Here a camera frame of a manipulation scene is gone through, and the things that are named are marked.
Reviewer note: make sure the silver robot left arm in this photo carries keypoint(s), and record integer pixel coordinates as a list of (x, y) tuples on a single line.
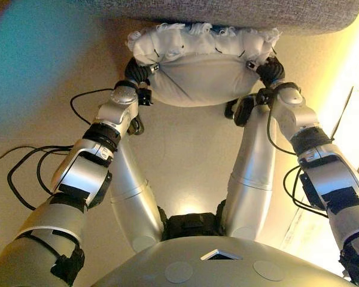
[(77, 170)]

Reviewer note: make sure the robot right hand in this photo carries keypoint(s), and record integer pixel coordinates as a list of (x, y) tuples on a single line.
[(270, 71)]

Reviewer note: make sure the grey fabric armchair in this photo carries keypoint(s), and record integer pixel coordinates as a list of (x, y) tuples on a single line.
[(227, 13)]

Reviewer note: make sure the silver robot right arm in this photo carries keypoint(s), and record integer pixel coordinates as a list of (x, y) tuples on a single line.
[(326, 161)]

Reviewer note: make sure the grey robot torso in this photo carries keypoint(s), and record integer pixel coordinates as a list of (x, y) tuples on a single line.
[(215, 269)]

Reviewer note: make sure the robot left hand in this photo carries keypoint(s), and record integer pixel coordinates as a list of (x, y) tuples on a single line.
[(136, 73)]

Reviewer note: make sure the white frilled cushion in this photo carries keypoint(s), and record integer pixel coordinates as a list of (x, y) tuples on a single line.
[(203, 77)]

